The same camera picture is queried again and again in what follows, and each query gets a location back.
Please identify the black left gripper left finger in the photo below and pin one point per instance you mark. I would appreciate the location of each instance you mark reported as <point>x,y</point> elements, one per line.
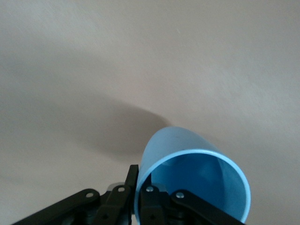
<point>112,204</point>

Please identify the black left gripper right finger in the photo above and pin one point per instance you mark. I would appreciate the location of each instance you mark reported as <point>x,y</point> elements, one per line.
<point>154,206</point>

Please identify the blue plastic cup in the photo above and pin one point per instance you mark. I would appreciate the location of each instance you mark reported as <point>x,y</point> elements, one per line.
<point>178,145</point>

